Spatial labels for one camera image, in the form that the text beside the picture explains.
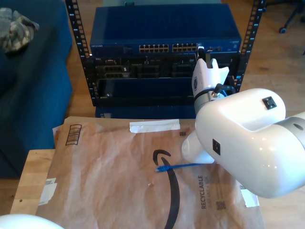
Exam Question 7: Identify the blue network cable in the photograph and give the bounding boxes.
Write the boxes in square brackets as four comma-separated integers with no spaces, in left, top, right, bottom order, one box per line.
[155,42,230,173]

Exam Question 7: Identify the black rack server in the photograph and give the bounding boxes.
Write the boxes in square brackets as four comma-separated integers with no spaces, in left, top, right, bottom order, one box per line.
[91,55,240,79]

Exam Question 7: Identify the black rack shelf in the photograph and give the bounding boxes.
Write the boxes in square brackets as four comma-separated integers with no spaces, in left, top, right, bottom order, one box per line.
[95,76,235,107]

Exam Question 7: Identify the long white tape strip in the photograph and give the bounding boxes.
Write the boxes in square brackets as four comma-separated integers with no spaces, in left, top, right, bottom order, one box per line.
[129,119,181,134]

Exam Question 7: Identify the black office chair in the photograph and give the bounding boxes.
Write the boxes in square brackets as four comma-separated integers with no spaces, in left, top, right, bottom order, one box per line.
[265,0,305,34]

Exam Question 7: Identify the short white tape strip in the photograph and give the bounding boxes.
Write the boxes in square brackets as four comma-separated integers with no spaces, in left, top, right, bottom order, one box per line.
[240,188,260,208]

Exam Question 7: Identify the brown packing paper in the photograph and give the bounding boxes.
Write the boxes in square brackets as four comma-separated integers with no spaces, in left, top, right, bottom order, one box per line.
[32,116,266,229]

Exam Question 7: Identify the blue sofa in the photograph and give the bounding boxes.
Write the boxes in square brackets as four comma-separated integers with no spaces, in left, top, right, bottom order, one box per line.
[0,0,73,178]

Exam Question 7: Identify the camouflage cloth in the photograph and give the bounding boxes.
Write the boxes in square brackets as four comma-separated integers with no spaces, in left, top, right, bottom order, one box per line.
[0,7,41,53]

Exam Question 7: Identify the white shipping label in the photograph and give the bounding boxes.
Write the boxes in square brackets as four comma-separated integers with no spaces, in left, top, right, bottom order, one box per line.
[38,177,58,207]

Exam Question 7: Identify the black gripper connector cable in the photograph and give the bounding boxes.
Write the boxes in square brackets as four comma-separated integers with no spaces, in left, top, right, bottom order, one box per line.
[213,83,236,99]

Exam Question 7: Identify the blue network switch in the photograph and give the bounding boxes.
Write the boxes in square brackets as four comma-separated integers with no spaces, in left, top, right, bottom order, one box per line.
[90,4,242,56]

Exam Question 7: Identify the black rack frame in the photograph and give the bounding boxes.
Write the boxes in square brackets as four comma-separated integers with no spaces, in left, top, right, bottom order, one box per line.
[64,0,267,107]

